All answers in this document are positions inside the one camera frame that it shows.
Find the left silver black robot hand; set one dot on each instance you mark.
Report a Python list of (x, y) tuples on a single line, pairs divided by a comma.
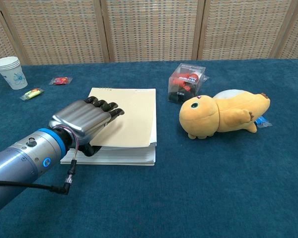
[(79, 119)]

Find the yellow notepad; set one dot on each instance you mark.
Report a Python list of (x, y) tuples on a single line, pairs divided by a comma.
[(134, 119)]

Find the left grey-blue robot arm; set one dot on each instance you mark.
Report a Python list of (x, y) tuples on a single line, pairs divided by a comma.
[(15, 161)]

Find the red wrapped candy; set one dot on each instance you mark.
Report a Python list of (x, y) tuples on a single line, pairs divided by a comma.
[(60, 80)]

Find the yellow green wrapped candy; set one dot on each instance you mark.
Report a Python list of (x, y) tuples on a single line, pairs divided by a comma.
[(31, 93)]

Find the white paper cup stack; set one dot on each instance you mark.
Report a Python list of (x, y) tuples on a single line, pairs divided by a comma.
[(13, 77)]

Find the clear box with red toy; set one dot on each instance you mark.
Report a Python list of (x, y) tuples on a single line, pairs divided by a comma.
[(185, 81)]

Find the woven folding screen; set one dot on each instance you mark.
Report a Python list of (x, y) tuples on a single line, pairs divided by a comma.
[(151, 29)]

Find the white wrapped candy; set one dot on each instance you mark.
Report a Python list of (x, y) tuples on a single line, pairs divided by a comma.
[(205, 77)]

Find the yellow plush toy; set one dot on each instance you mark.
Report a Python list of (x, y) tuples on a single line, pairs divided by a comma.
[(213, 116)]

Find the blue table cloth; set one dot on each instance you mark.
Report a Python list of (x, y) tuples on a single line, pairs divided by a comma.
[(213, 186)]

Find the blue wrapped candy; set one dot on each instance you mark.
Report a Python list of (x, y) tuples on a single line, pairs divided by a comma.
[(262, 121)]

